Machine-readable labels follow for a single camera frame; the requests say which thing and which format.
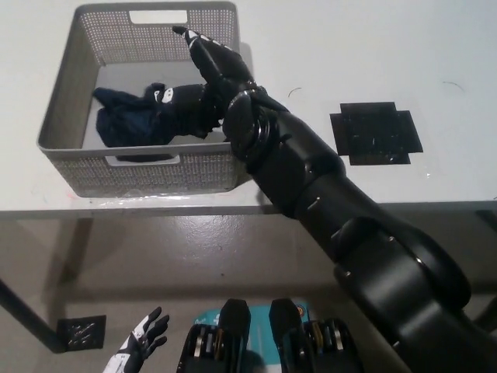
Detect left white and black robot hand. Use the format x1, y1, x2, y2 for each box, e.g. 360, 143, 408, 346
100, 306, 171, 373

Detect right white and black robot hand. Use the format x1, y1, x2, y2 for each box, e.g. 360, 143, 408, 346
149, 25, 269, 138

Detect navy blue umbrella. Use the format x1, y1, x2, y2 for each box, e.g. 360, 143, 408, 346
92, 80, 227, 164

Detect black square tape floor mark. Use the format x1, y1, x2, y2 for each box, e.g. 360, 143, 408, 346
57, 315, 107, 351

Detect black slanted table leg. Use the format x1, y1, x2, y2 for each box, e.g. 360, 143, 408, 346
0, 276, 65, 354

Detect grey perforated plastic basket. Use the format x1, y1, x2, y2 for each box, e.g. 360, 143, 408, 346
36, 0, 254, 199

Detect black robot legs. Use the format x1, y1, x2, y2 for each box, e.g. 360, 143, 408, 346
176, 298, 362, 373

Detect black tape cross mark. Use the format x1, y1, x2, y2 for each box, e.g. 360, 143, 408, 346
329, 101, 425, 166

